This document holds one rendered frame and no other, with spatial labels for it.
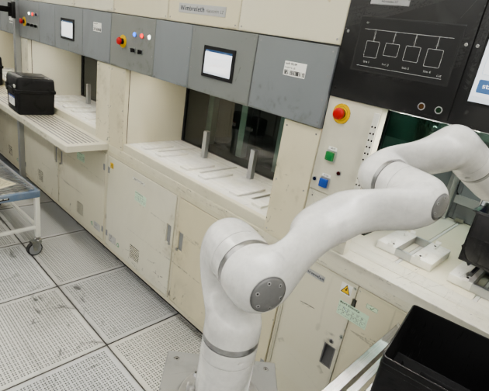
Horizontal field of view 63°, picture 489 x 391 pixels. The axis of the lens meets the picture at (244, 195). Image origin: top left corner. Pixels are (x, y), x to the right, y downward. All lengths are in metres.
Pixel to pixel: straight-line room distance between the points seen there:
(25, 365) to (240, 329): 1.54
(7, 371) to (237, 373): 1.50
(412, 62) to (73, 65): 3.14
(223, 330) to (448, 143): 0.61
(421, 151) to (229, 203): 1.05
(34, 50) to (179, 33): 2.00
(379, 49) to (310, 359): 1.19
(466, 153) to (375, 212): 0.25
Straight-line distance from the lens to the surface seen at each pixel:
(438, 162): 0.97
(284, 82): 1.55
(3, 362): 2.27
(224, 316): 0.82
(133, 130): 2.53
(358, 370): 1.21
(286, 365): 1.87
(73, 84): 3.97
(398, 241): 1.68
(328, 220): 0.80
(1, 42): 5.32
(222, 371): 0.88
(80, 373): 2.15
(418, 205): 0.84
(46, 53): 3.86
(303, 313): 1.68
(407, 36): 1.34
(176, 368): 1.08
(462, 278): 1.55
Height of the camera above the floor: 1.52
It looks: 21 degrees down
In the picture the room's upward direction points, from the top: 10 degrees clockwise
